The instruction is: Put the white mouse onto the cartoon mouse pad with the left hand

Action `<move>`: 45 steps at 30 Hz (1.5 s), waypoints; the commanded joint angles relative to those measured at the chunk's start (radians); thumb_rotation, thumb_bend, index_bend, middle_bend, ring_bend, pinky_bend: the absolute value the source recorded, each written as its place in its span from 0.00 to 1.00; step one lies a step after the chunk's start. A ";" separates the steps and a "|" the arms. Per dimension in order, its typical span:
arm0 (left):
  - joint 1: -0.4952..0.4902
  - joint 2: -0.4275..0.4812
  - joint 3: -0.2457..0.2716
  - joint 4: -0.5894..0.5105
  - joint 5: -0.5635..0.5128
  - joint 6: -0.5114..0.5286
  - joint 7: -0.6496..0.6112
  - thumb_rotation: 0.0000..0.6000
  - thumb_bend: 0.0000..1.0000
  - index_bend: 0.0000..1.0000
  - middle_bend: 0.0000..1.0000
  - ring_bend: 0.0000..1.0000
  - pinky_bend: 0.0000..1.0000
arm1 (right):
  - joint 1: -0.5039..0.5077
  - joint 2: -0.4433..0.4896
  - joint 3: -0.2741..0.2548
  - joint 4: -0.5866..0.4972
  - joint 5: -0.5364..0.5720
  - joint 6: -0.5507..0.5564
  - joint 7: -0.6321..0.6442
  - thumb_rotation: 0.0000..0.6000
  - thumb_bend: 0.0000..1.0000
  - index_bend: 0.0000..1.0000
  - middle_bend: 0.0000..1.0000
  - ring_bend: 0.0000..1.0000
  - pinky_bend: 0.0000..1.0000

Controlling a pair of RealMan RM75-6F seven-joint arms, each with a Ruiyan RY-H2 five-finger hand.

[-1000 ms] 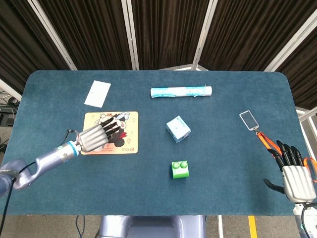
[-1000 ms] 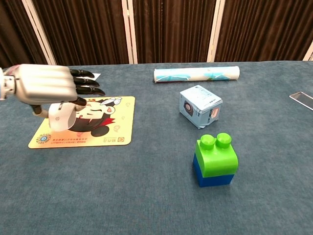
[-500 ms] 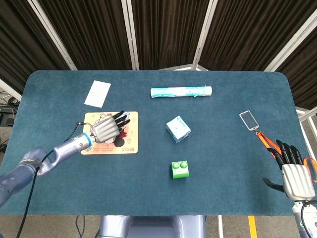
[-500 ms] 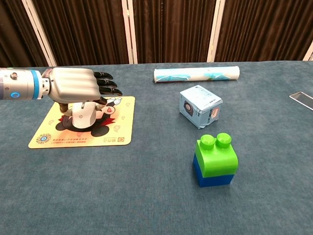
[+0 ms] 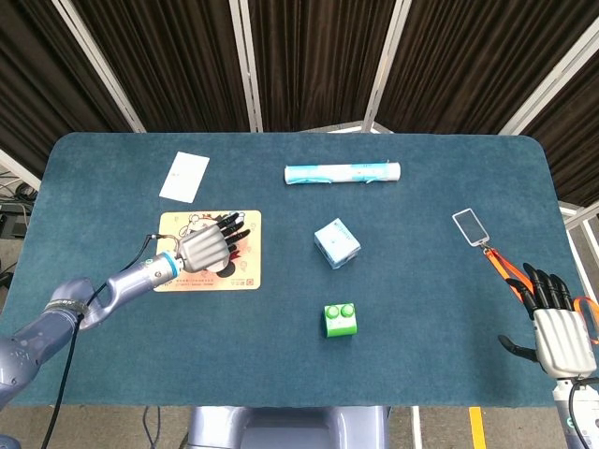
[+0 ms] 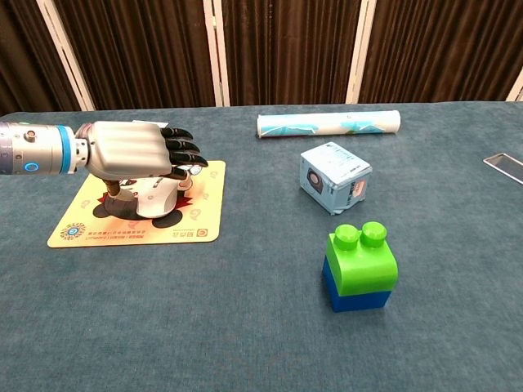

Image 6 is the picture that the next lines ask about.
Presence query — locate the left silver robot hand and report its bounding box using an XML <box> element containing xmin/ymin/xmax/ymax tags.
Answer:
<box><xmin>74</xmin><ymin>121</ymin><xmax>209</xmax><ymax>204</ymax></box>

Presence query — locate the white computer mouse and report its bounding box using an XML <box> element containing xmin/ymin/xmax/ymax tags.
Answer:
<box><xmin>134</xmin><ymin>173</ymin><xmax>190</xmax><ymax>219</ymax></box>

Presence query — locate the yellow cartoon mouse pad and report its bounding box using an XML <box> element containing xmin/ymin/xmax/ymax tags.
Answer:
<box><xmin>47</xmin><ymin>159</ymin><xmax>227</xmax><ymax>249</ymax></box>

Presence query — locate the rolled white blue poster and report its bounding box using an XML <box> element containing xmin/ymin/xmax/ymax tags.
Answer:
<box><xmin>256</xmin><ymin>109</ymin><xmax>402</xmax><ymax>140</ymax></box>

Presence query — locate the light blue cardboard box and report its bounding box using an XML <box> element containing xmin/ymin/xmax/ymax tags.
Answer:
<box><xmin>300</xmin><ymin>141</ymin><xmax>373</xmax><ymax>217</ymax></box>

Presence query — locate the green toy building block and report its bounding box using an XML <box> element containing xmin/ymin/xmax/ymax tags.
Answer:
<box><xmin>325</xmin><ymin>220</ymin><xmax>399</xmax><ymax>296</ymax></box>

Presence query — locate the blue toy building block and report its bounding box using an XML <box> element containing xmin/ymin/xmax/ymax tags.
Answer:
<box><xmin>321</xmin><ymin>256</ymin><xmax>394</xmax><ymax>314</ymax></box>

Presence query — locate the clear plastic flat case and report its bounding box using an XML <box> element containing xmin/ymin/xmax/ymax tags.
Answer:
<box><xmin>482</xmin><ymin>153</ymin><xmax>523</xmax><ymax>185</ymax></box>

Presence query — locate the white folding screen frame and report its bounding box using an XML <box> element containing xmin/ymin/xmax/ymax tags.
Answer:
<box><xmin>35</xmin><ymin>0</ymin><xmax>523</xmax><ymax>112</ymax></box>

